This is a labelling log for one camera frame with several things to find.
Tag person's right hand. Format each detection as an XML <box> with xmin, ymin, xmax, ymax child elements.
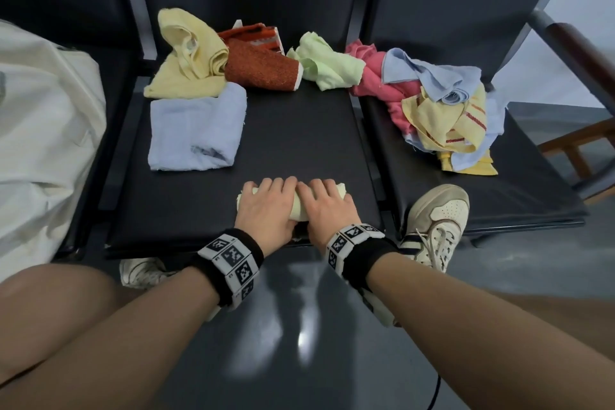
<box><xmin>296</xmin><ymin>178</ymin><xmax>362</xmax><ymax>253</ymax></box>

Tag person's left hand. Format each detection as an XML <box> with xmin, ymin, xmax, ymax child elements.
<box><xmin>234</xmin><ymin>176</ymin><xmax>299</xmax><ymax>258</ymax></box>

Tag pale green towel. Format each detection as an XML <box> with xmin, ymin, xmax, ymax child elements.
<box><xmin>236</xmin><ymin>181</ymin><xmax>348</xmax><ymax>223</ymax></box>

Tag person's left forearm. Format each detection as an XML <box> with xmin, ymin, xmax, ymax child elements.
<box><xmin>0</xmin><ymin>266</ymin><xmax>221</xmax><ymax>410</ymax></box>

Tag person's right forearm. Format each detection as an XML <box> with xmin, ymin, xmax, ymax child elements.
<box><xmin>366</xmin><ymin>252</ymin><xmax>615</xmax><ymax>410</ymax></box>

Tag black marker wristband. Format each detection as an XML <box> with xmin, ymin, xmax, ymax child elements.
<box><xmin>192</xmin><ymin>228</ymin><xmax>265</xmax><ymax>312</ymax></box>
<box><xmin>325</xmin><ymin>224</ymin><xmax>400</xmax><ymax>329</ymax></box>

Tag folded light blue towel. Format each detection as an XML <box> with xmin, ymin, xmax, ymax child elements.
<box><xmin>147</xmin><ymin>82</ymin><xmax>248</xmax><ymax>172</ymax></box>

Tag white sneaker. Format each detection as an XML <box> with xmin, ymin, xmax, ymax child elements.
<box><xmin>399</xmin><ymin>184</ymin><xmax>470</xmax><ymax>274</ymax></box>
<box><xmin>119</xmin><ymin>257</ymin><xmax>178</xmax><ymax>290</ymax></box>

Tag pink cloth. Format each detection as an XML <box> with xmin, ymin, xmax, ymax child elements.
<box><xmin>345</xmin><ymin>39</ymin><xmax>423</xmax><ymax>136</ymax></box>

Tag rust orange towel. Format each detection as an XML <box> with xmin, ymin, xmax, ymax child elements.
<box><xmin>217</xmin><ymin>20</ymin><xmax>304</xmax><ymax>92</ymax></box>

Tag crumpled light green cloth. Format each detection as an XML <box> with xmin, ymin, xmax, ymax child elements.
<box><xmin>286</xmin><ymin>31</ymin><xmax>367</xmax><ymax>92</ymax></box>

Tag yellow red-striped cloth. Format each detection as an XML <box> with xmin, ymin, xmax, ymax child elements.
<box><xmin>402</xmin><ymin>84</ymin><xmax>488</xmax><ymax>156</ymax></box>

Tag plain yellow towel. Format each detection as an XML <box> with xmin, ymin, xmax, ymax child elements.
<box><xmin>143</xmin><ymin>8</ymin><xmax>230</xmax><ymax>100</ymax></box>

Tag small yellow cloth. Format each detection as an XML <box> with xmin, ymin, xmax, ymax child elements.
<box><xmin>438</xmin><ymin>149</ymin><xmax>499</xmax><ymax>177</ymax></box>

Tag crumpled blue cloth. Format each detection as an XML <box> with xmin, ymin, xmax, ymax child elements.
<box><xmin>381</xmin><ymin>48</ymin><xmax>482</xmax><ymax>106</ymax></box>

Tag pale blue white cloth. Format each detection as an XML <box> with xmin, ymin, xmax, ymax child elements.
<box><xmin>404</xmin><ymin>92</ymin><xmax>509</xmax><ymax>172</ymax></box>

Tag white fabric bag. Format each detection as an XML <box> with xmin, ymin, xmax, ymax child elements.
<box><xmin>0</xmin><ymin>20</ymin><xmax>107</xmax><ymax>283</ymax></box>

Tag person's left leg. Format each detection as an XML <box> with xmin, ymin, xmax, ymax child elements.
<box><xmin>0</xmin><ymin>263</ymin><xmax>141</xmax><ymax>384</ymax></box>

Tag person's leg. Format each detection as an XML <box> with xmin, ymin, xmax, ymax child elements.
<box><xmin>0</xmin><ymin>263</ymin><xmax>141</xmax><ymax>384</ymax></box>
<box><xmin>485</xmin><ymin>290</ymin><xmax>615</xmax><ymax>363</ymax></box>

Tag person's right leg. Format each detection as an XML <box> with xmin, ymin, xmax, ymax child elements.
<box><xmin>485</xmin><ymin>290</ymin><xmax>615</xmax><ymax>363</ymax></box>

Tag grey bench armrest wooden pad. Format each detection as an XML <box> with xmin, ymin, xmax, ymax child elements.
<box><xmin>528</xmin><ymin>0</ymin><xmax>615</xmax><ymax>115</ymax></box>

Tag black cable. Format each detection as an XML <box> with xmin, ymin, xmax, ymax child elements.
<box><xmin>425</xmin><ymin>373</ymin><xmax>443</xmax><ymax>410</ymax></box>

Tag brown wooden furniture frame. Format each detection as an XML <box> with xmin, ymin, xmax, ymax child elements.
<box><xmin>537</xmin><ymin>118</ymin><xmax>615</xmax><ymax>206</ymax></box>

